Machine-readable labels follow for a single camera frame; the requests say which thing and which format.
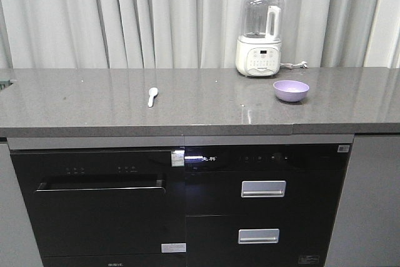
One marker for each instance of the light blue plastic spoon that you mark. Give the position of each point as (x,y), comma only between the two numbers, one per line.
(153,92)

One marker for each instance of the purple plastic bowl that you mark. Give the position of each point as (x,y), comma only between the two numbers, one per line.
(290,91)

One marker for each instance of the white blender with clear jar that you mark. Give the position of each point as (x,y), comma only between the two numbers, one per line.
(258,52)

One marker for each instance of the black built-in dishwasher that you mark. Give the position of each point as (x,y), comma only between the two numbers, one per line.
(105,207)

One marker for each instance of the grey pleated curtain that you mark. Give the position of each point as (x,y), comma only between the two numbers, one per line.
(191,33)

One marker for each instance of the black drawer appliance silver handles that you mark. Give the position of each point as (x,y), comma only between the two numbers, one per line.
(262,205)

